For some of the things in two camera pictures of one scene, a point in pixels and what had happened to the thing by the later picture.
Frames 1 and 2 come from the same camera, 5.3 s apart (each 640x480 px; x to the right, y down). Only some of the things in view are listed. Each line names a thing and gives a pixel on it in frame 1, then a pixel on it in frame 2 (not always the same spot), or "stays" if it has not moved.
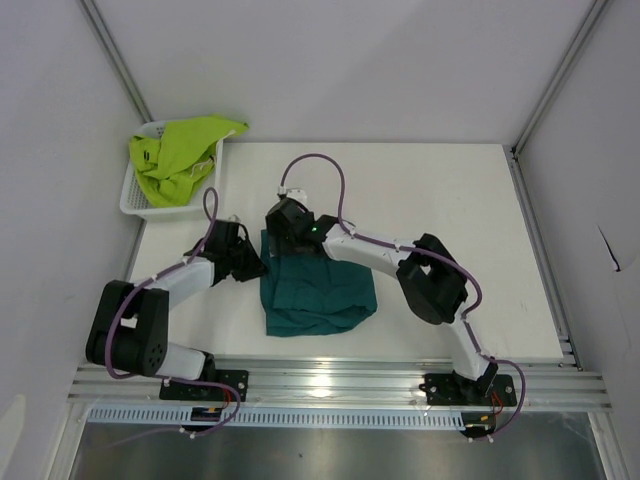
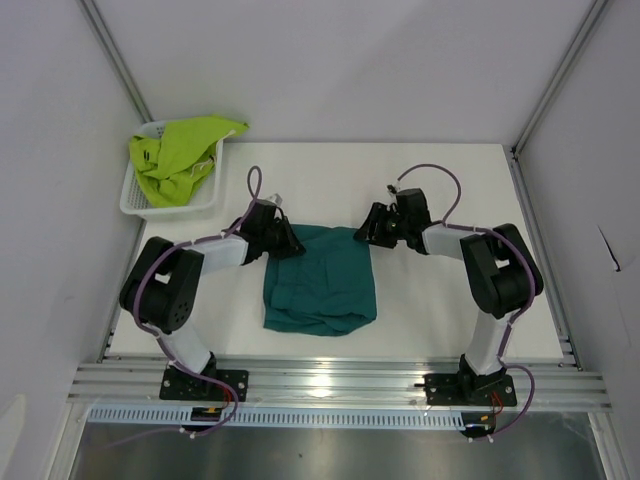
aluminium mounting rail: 565,382 stays
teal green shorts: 306,293 stays
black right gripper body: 288,241 to 404,225
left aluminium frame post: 116,58 stays
